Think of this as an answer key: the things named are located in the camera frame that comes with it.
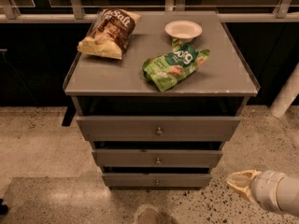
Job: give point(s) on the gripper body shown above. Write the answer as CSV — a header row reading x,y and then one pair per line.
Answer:
x,y
263,188

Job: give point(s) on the grey drawer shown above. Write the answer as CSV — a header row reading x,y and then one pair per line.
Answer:
x,y
156,180
156,158
157,128

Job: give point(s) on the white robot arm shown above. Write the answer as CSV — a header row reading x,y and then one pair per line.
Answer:
x,y
273,191

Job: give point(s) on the grey drawer cabinet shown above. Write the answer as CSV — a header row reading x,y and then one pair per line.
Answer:
x,y
220,87

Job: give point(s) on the grey bottom drawer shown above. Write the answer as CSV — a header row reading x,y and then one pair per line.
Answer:
x,y
156,180

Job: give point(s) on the grey top drawer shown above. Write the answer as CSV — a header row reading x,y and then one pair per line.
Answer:
x,y
157,128

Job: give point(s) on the white pillar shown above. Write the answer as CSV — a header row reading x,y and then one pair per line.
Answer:
x,y
287,95

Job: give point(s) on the green snack bag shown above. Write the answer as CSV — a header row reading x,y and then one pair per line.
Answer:
x,y
166,71

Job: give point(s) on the white bowl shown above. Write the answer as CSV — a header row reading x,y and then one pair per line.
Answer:
x,y
186,31

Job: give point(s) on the brown yellow chip bag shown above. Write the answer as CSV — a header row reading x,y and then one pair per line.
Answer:
x,y
109,38

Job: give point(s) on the black object at floor edge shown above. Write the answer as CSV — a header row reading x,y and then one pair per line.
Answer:
x,y
3,208

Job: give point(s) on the metal railing frame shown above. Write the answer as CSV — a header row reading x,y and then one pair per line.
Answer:
x,y
87,10

